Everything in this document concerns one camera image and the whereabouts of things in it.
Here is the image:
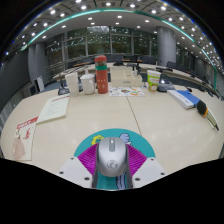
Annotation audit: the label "blue and white folder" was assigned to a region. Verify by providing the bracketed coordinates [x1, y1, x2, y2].
[166, 89, 202, 110]

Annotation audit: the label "white standing board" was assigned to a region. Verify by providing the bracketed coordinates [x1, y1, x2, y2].
[34, 75, 45, 93]

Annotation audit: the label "white paper booklet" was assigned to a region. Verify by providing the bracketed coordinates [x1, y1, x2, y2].
[35, 93, 71, 125]

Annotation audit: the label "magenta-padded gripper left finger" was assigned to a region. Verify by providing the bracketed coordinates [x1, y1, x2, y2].
[57, 143, 101, 189]

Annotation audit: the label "long curved conference table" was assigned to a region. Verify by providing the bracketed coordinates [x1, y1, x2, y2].
[52, 61, 219, 96]

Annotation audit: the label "black desk phone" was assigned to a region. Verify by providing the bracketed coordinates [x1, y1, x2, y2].
[57, 79, 84, 96]

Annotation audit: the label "white lidded mug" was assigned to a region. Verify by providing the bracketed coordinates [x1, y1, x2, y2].
[79, 73, 97, 96]

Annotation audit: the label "black office chairs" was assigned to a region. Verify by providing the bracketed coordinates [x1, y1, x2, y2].
[165, 60, 222, 98]

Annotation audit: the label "silver grey computer mouse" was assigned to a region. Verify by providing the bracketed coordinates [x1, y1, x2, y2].
[96, 136, 129, 178]

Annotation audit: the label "colourful sticker sheet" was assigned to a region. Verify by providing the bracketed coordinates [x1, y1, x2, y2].
[108, 86, 146, 98]

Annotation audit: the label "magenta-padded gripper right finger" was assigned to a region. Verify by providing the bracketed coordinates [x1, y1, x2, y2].
[124, 143, 167, 190]

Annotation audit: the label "plain white paper cup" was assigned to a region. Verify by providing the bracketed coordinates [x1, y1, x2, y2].
[64, 72, 81, 98]

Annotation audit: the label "red and white fan booklet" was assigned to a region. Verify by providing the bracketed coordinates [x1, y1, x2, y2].
[12, 115, 40, 162]

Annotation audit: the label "round teal cartoon mouse pad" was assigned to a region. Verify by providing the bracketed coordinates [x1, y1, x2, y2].
[73, 128, 157, 191]

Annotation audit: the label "red bottle with green band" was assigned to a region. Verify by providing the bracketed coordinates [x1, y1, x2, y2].
[94, 54, 109, 95]

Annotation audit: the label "cardboard box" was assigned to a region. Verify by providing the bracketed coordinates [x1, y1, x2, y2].
[109, 65, 144, 88]

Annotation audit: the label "ceiling lights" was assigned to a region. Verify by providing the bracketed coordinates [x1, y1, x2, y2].
[3, 0, 224, 73]

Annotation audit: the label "green printed paper cup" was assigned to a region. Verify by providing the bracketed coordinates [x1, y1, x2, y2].
[146, 69, 162, 93]

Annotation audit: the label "black desk device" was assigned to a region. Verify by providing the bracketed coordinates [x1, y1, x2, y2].
[157, 79, 176, 93]

